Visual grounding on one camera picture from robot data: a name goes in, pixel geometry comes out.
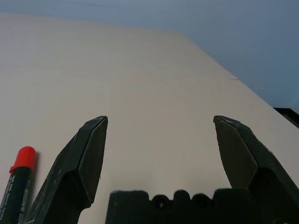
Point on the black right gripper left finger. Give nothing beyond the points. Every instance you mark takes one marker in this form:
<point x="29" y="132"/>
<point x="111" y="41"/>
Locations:
<point x="70" y="168"/>

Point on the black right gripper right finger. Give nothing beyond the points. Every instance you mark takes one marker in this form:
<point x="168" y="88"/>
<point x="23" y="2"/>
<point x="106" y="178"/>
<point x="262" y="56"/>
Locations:
<point x="245" y="149"/>

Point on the black whiteboard marker red cap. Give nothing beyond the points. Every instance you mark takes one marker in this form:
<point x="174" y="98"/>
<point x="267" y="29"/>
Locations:
<point x="14" y="186"/>

